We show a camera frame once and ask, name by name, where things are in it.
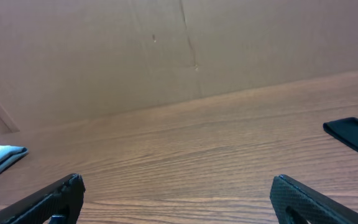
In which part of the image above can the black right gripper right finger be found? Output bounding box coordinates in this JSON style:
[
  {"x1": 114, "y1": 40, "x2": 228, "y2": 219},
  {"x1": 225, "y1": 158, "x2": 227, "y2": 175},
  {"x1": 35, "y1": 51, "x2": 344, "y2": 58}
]
[{"x1": 270, "y1": 175, "x2": 358, "y2": 224}]

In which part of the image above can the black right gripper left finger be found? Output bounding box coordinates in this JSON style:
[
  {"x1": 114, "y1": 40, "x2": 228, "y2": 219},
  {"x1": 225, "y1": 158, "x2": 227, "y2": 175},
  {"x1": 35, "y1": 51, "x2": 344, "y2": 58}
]
[{"x1": 0, "y1": 174, "x2": 85, "y2": 224}]

